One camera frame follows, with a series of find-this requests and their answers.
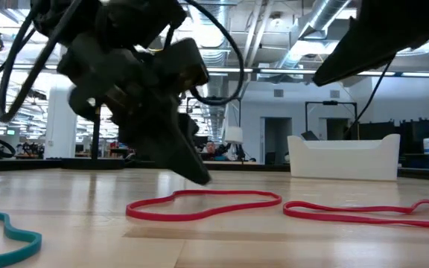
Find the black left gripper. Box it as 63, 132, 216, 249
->
57, 33, 213, 186

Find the white plastic bin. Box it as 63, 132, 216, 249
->
287, 133, 401, 182

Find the black storage shelf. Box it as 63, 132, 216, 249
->
357, 118, 429, 170

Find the teal rubber band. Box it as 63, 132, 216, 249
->
0, 211, 43, 268

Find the black aluminium table frame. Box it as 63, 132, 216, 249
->
0, 158, 429, 183

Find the black metal stand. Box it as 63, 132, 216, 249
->
304, 100, 358, 141

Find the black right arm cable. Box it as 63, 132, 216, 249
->
343, 59, 395, 139

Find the white shade table lamp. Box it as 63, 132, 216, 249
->
224, 125, 244, 162

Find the person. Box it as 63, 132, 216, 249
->
200, 140, 231, 162

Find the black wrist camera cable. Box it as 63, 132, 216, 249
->
184, 0, 246, 106

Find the red rubber band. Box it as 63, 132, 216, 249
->
125, 189, 283, 223
282, 199, 429, 229

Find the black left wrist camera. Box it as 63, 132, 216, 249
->
162, 36, 210, 95

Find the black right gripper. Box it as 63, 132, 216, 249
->
312, 0, 429, 88

